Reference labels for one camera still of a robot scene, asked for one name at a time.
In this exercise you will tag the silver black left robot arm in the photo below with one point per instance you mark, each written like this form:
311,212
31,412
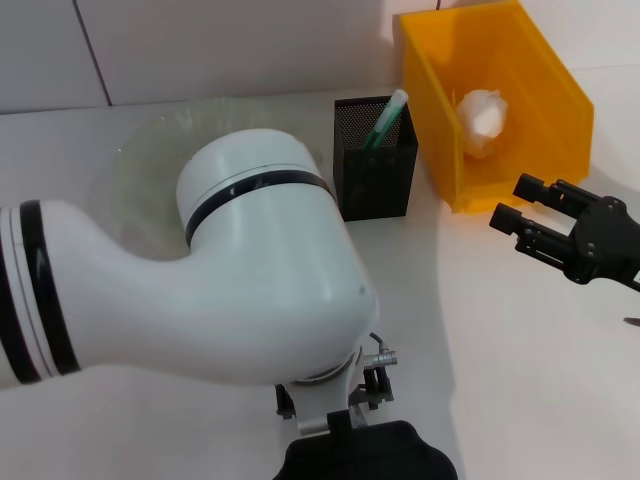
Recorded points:
225,275

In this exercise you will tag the green and white pen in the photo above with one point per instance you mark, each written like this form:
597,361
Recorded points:
387,117

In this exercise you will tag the white paper ball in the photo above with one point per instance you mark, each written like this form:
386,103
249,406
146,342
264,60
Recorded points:
480,117

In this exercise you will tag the wavy clear glass fruit bowl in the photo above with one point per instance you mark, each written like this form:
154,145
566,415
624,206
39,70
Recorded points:
150,165

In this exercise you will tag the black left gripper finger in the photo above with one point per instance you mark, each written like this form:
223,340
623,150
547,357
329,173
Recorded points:
377,392
285,402

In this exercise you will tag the black mesh pen holder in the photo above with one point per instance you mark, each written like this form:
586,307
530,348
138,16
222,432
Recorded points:
375,190

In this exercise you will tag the yellow plastic bin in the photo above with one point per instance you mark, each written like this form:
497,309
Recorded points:
440,130

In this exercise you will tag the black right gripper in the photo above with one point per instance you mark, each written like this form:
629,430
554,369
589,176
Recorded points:
605,240

